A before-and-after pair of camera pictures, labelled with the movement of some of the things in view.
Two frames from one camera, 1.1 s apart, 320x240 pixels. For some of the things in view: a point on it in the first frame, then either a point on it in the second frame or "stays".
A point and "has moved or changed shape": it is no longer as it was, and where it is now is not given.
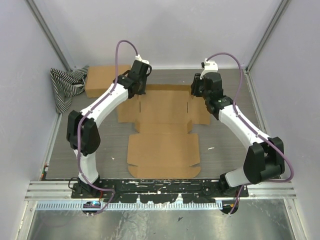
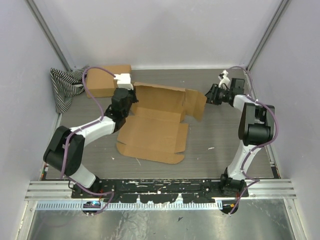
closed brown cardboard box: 100,78 stays
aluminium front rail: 63,190 stays
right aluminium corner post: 283,5 stays
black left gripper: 142,91 -> 133,92
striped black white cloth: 66,84 stays
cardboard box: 163,146 has moved or changed shape
